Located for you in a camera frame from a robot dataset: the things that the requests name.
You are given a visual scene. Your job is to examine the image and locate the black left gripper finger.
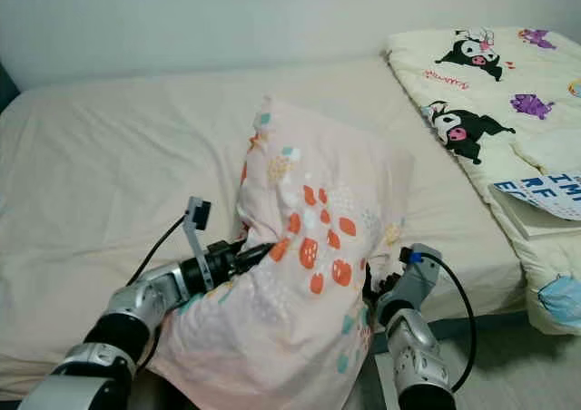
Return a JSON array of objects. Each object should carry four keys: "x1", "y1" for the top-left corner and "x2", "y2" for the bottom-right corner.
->
[{"x1": 236, "y1": 241, "x2": 277, "y2": 271}]

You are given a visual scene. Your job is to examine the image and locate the pink dotted pillow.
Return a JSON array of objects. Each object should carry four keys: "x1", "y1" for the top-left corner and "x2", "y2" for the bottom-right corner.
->
[{"x1": 150, "y1": 96, "x2": 415, "y2": 410}]

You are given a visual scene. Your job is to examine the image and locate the white book blue letters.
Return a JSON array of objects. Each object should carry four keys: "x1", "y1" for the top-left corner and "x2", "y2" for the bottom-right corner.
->
[{"x1": 487, "y1": 171, "x2": 581, "y2": 240}]

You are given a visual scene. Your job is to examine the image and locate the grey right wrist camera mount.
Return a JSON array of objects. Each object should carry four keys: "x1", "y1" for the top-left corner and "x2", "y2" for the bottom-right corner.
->
[{"x1": 389, "y1": 243, "x2": 443, "y2": 309}]

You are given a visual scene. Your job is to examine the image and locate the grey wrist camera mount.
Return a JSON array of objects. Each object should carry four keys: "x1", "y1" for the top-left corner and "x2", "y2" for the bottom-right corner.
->
[
  {"x1": 389, "y1": 243, "x2": 443, "y2": 309},
  {"x1": 183, "y1": 195, "x2": 213, "y2": 270}
]

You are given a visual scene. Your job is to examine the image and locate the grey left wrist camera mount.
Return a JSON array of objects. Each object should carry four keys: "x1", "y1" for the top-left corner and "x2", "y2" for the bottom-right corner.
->
[{"x1": 183, "y1": 195, "x2": 213, "y2": 270}]

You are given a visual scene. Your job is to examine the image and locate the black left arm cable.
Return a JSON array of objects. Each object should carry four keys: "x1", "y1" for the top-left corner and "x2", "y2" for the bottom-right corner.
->
[{"x1": 125, "y1": 212, "x2": 190, "y2": 287}]

